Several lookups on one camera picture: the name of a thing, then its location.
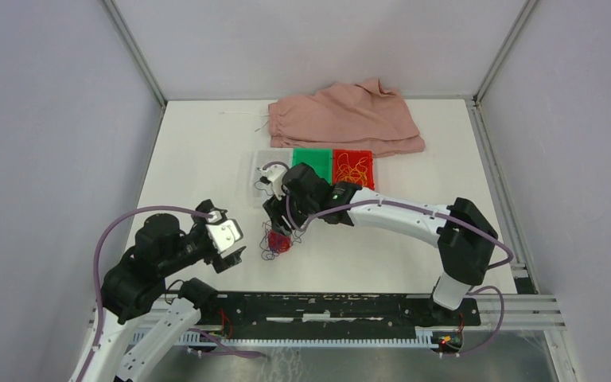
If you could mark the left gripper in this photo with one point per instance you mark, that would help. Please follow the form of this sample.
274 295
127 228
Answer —
221 263

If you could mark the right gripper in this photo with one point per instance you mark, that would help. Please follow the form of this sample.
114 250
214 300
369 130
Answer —
276 208

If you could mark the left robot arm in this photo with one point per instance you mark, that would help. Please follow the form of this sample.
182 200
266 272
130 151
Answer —
170 239

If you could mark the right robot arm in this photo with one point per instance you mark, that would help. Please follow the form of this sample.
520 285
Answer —
464 238

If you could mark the white plastic bin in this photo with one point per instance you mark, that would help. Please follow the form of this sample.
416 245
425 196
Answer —
257 191

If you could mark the green plastic bin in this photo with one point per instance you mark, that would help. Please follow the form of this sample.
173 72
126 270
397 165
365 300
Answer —
320 160

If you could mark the red plastic bin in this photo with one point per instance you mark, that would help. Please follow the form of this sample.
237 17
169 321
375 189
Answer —
354 166

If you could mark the pink cloth shorts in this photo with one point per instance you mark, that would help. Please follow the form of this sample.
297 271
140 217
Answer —
362 116

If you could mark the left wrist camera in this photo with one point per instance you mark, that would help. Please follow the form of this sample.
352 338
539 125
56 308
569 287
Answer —
225 234

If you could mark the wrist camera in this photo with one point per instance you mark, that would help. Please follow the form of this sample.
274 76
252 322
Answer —
225 234
272 174

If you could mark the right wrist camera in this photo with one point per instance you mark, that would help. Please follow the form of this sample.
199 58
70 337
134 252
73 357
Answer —
272 174

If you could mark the white drawstring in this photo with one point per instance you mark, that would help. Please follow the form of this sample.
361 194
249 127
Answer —
264 117

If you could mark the white cable duct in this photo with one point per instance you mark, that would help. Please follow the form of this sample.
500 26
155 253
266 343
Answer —
423 340

